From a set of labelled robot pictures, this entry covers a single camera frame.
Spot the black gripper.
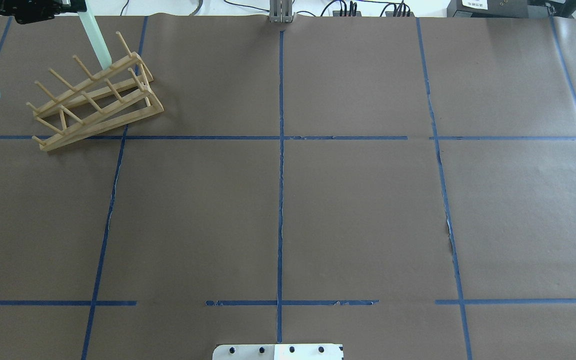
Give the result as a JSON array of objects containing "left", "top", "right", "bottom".
[{"left": 0, "top": 0, "right": 88, "bottom": 25}]

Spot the light green plate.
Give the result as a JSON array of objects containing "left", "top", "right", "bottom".
[{"left": 77, "top": 9, "right": 114, "bottom": 70}]

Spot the wooden plate rack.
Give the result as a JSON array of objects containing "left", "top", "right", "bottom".
[{"left": 26, "top": 31, "right": 164, "bottom": 152}]

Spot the black power strip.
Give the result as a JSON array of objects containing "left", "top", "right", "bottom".
[{"left": 320, "top": 0, "right": 415, "bottom": 18}]

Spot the black box with label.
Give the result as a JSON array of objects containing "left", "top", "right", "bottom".
[{"left": 446, "top": 0, "right": 529, "bottom": 19}]

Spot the aluminium frame post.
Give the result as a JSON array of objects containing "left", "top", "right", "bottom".
[{"left": 269, "top": 0, "right": 295, "bottom": 24}]

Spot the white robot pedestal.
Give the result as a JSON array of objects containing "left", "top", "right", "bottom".
[{"left": 212, "top": 342, "right": 345, "bottom": 360}]

